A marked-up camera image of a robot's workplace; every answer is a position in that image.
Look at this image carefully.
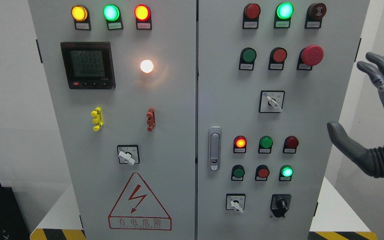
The gray rotary switch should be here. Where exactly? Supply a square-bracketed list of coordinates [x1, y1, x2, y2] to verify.
[225, 193, 246, 214]
[259, 91, 285, 113]

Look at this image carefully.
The green lit push button lower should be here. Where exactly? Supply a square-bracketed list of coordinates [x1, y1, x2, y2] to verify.
[279, 165, 294, 181]

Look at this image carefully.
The green indicator middle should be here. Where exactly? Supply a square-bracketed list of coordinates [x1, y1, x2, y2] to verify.
[258, 136, 273, 154]

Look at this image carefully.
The red push button lower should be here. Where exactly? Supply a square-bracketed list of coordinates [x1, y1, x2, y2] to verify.
[255, 165, 270, 181]

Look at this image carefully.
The red push button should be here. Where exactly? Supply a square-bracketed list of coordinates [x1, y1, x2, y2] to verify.
[268, 47, 287, 70]
[255, 165, 270, 181]

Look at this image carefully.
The red emergency stop button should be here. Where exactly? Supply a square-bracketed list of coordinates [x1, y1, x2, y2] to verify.
[297, 45, 324, 70]

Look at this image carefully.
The red lit indicator middle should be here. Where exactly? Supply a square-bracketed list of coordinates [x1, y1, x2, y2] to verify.
[233, 135, 247, 153]

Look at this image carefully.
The red push button upper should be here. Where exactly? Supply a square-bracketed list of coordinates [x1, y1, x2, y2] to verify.
[268, 47, 287, 70]

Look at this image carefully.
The dark red buzzer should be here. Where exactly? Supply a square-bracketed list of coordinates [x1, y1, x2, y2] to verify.
[305, 3, 327, 29]

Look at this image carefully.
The green push button upper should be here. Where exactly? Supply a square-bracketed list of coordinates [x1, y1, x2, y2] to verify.
[239, 47, 257, 70]

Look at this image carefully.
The green lit indicator top right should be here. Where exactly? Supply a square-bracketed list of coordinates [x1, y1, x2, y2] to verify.
[273, 2, 294, 29]

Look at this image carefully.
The red indicator light top right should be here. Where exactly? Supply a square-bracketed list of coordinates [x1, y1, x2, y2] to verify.
[242, 3, 261, 29]

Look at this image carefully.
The gray electrical cabinet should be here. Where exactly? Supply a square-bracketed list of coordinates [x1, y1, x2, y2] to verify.
[28, 0, 369, 240]

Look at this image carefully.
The red terminal clip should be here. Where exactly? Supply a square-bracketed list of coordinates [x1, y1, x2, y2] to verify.
[146, 107, 156, 132]

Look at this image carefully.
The red electrical danger sign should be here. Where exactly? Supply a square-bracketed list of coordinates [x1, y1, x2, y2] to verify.
[108, 173, 172, 231]

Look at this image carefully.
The white glowing lamp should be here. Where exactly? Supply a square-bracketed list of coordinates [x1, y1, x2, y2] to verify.
[140, 59, 154, 74]

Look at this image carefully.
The red lit indicator light top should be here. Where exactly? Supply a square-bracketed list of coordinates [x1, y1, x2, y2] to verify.
[134, 4, 152, 30]

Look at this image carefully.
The yellow terminal clip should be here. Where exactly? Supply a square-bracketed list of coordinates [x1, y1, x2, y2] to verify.
[90, 107, 104, 132]

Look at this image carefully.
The green indicator light top left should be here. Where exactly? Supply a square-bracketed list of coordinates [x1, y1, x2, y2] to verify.
[103, 4, 123, 30]

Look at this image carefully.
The black digital power meter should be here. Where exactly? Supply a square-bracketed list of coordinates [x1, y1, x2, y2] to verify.
[60, 42, 116, 89]

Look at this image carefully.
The yellow indicator light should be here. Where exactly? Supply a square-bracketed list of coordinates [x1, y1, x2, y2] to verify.
[71, 5, 91, 30]

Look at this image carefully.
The black box with antenna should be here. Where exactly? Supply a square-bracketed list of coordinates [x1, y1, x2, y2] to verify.
[0, 182, 30, 240]

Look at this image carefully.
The black key selector switch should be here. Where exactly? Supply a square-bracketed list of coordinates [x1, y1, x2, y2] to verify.
[271, 194, 291, 218]

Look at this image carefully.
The gray rotary switch bottom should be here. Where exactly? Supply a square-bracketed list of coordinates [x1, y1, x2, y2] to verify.
[225, 193, 246, 214]

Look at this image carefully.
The silver door handle lock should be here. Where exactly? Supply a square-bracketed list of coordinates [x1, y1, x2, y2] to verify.
[208, 126, 222, 171]

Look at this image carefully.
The gray rotary switch left door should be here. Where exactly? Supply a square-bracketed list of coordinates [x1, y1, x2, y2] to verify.
[116, 145, 140, 166]

